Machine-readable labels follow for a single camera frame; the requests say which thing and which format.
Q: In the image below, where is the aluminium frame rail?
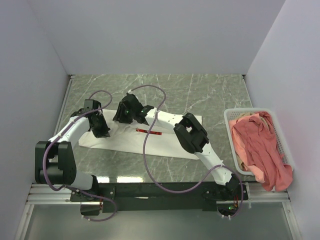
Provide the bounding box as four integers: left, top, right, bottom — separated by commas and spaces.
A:
14, 154, 73, 240

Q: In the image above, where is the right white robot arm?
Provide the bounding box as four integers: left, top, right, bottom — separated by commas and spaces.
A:
113, 93, 242, 200

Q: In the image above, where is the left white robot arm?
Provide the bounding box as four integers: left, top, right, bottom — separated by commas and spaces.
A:
34, 99, 110, 201

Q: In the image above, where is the white Coca-Cola t-shirt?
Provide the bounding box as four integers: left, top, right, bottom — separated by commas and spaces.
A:
78, 107, 204, 160

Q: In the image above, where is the white plastic laundry basket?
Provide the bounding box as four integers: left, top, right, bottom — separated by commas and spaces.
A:
223, 107, 296, 176

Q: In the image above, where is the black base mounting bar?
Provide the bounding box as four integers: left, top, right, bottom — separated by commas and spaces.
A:
70, 181, 248, 216

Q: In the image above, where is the beige garment in basket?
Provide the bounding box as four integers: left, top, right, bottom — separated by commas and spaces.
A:
235, 112, 261, 121

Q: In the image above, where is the pink t-shirt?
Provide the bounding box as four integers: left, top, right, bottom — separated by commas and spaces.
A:
228, 111, 293, 192

